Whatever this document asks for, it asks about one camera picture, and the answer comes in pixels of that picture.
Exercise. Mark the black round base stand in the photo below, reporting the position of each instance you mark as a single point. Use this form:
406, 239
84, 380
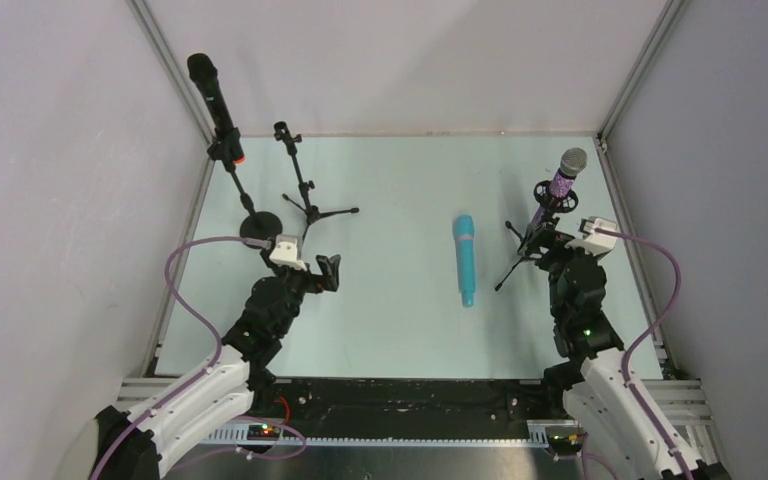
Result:
255, 212

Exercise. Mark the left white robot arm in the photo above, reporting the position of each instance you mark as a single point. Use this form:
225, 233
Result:
148, 440

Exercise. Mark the circuit board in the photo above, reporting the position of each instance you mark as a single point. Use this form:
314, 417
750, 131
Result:
263, 433
565, 447

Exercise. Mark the blue microphone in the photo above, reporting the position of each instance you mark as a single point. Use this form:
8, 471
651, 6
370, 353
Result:
464, 233

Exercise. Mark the purple glitter microphone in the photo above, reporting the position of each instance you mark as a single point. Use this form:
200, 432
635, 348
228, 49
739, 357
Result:
556, 196

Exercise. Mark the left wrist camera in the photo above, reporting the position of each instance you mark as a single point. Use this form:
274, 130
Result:
285, 252

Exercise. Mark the tall black tripod stand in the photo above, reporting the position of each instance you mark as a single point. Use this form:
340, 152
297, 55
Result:
312, 212

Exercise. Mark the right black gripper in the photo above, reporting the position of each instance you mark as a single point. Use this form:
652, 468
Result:
549, 246

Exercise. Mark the right circuit board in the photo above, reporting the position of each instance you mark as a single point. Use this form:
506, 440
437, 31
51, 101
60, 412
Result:
565, 447

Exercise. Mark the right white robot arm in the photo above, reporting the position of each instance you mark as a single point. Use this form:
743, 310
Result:
625, 431

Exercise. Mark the left circuit board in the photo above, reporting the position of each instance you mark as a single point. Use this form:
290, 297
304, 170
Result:
263, 433

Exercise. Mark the black microphone orange end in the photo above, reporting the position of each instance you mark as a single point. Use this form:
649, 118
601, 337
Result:
204, 76

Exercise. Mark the shock mount tripod stand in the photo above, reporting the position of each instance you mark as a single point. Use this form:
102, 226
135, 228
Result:
553, 221

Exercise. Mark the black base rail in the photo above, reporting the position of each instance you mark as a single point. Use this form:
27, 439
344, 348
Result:
409, 409

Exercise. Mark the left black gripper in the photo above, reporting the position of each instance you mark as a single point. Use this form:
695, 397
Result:
313, 278

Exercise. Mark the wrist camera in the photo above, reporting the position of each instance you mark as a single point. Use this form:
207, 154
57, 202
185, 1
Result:
285, 252
598, 236

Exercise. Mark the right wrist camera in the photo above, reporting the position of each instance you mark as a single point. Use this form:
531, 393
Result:
598, 236

